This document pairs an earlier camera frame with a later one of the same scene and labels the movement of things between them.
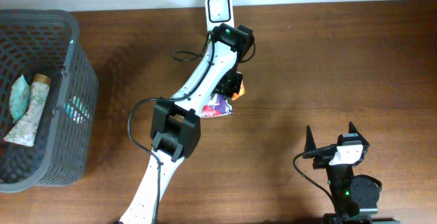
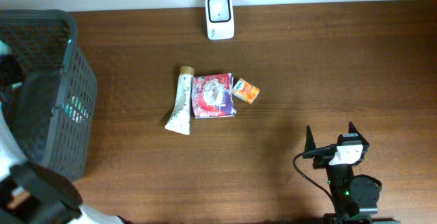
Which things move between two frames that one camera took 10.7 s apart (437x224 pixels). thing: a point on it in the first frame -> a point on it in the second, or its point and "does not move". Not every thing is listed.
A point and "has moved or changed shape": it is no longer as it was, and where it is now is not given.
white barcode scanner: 219,9 does not move
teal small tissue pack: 76,110 does not move
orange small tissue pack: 242,91 has moved or changed shape
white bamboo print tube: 24,132 has moved or changed shape
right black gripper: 320,162 does not move
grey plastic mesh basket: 47,42 does not move
